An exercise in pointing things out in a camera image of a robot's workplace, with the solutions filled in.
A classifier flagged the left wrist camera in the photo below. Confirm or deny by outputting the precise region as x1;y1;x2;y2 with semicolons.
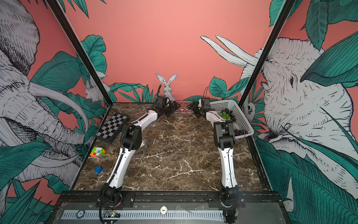
155;96;169;109

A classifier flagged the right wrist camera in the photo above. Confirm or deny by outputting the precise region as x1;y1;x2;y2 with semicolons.
198;97;211;110

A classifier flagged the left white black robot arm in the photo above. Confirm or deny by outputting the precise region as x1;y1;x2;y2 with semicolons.
98;97;181;207

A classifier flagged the left black frame post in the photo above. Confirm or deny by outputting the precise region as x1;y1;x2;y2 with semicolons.
46;0;113;107

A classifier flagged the green grape bunch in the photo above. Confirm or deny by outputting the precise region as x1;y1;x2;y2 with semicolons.
219;112;231;120

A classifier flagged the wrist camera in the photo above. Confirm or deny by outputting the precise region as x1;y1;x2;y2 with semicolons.
155;96;169;109
198;97;211;110

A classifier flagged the white slotted cable duct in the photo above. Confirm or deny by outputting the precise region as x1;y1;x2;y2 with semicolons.
60;210;224;221

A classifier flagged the small blue cube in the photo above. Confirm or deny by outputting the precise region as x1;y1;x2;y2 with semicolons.
94;167;103;174

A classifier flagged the red grape bunch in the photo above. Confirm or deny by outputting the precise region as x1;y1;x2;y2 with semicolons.
178;108;192;113

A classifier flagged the black frame post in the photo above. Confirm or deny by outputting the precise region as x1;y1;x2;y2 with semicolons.
239;0;295;108
46;0;113;107

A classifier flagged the black white checkerboard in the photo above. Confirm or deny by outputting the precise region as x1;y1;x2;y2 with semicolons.
96;113;129;143

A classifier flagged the white plastic perforated basket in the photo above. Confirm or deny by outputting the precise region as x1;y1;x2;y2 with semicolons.
210;99;254;139

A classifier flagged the right black frame post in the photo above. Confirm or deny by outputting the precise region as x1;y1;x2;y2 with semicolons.
239;0;295;108

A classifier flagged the colourful rubik cube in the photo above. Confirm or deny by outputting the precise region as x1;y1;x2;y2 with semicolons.
90;147;106;159

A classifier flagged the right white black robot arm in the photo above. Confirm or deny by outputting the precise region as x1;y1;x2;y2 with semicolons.
187;98;240;208

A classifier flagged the clear plastic clamshell container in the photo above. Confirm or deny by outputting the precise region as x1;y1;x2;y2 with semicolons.
175;101;194;115

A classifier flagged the black front mounting rail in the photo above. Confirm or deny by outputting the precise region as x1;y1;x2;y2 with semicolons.
56;190;284;208

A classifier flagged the dark purple grape bunch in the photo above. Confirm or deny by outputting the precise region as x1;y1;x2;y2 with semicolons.
235;129;248;136
222;108;236;122

